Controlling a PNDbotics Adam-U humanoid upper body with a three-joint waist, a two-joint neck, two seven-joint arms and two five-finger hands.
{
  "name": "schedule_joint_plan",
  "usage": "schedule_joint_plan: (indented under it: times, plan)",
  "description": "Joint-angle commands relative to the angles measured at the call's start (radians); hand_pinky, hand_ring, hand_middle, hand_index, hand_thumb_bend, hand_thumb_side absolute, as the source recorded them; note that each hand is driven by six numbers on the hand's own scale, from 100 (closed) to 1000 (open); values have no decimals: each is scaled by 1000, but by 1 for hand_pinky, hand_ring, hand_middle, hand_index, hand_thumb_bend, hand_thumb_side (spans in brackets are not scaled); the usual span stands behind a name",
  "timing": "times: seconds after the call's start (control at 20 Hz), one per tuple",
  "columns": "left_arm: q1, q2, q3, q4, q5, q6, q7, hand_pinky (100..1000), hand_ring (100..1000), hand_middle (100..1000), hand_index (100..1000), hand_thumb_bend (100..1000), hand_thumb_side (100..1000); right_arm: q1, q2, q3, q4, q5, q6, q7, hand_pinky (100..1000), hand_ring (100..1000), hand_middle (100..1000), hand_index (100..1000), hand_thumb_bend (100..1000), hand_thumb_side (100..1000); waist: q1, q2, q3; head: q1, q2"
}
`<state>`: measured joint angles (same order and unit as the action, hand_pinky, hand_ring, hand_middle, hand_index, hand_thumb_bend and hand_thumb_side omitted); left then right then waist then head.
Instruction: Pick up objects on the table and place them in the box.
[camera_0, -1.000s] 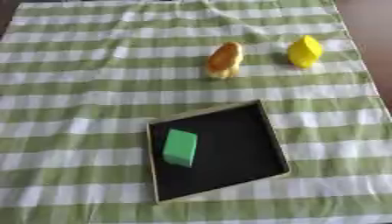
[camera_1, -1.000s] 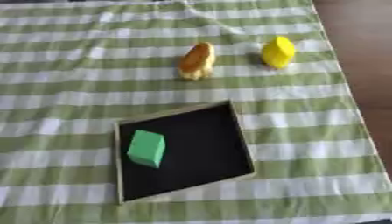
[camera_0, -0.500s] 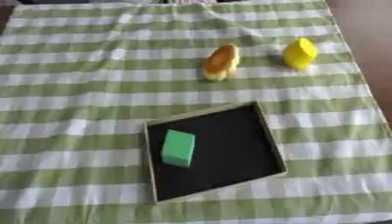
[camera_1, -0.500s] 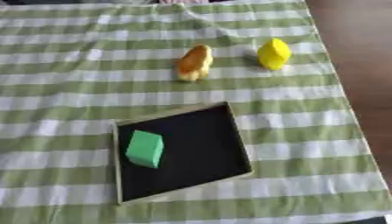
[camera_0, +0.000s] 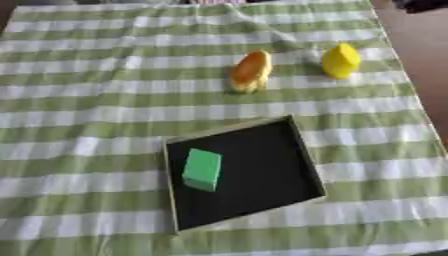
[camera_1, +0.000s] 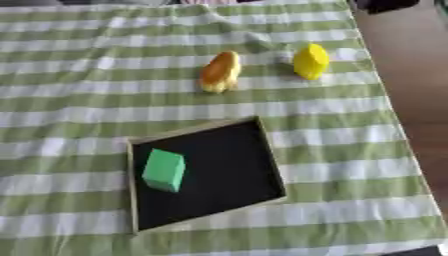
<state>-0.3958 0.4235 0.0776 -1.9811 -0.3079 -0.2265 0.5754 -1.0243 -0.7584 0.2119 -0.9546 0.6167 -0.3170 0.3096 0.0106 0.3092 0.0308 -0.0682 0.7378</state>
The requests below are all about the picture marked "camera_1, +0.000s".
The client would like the tan cardboard box black inside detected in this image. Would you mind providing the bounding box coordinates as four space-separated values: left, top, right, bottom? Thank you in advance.
124 115 289 235

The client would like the orange yellow soft toy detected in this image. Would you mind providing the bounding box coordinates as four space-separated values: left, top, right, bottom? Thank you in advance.
197 50 244 94

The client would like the green rectangular block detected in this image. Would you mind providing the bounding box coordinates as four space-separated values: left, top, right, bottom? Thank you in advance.
140 148 188 194

